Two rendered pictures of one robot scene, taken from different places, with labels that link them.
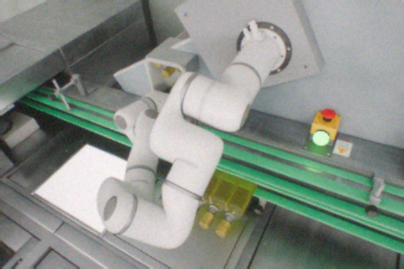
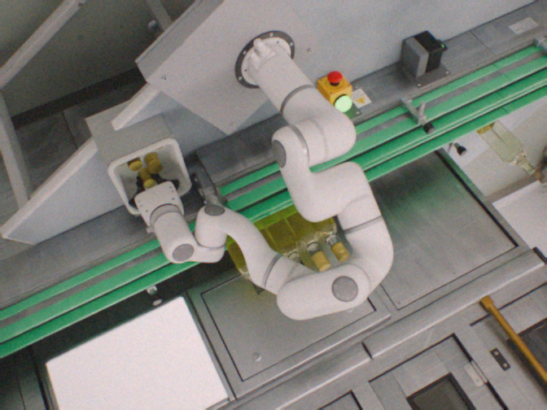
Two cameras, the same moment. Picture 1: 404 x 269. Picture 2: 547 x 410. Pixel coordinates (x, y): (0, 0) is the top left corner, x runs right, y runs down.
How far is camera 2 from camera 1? 0.84 m
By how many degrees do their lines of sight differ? 37
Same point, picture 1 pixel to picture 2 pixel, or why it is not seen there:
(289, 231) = not seen: hidden behind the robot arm
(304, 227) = not seen: hidden behind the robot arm
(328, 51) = (313, 23)
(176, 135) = (335, 187)
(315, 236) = (377, 193)
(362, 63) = (344, 15)
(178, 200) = (380, 230)
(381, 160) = (391, 85)
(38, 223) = not seen: outside the picture
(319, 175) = (369, 135)
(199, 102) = (323, 146)
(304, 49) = (304, 36)
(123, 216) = (365, 278)
